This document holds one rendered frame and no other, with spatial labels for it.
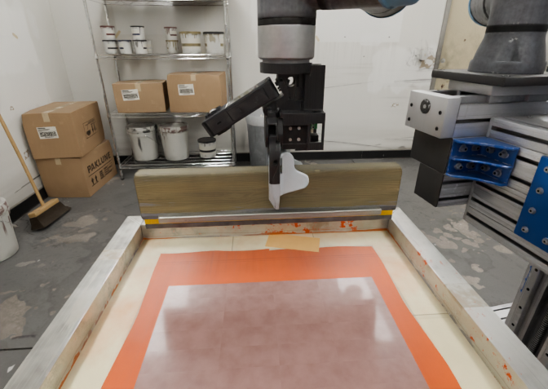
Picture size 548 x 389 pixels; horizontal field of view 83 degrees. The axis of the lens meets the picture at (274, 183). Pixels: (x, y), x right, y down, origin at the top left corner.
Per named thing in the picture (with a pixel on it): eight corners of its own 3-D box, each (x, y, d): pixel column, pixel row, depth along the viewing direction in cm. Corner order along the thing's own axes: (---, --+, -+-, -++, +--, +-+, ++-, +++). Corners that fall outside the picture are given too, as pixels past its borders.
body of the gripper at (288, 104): (323, 155, 44) (329, 63, 39) (262, 156, 43) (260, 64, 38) (313, 140, 51) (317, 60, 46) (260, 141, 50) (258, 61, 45)
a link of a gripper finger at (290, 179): (310, 214, 46) (311, 152, 44) (270, 215, 46) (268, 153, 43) (306, 207, 49) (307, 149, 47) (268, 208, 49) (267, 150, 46)
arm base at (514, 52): (501, 68, 83) (514, 27, 79) (561, 73, 69) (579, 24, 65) (453, 70, 80) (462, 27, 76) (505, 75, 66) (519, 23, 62)
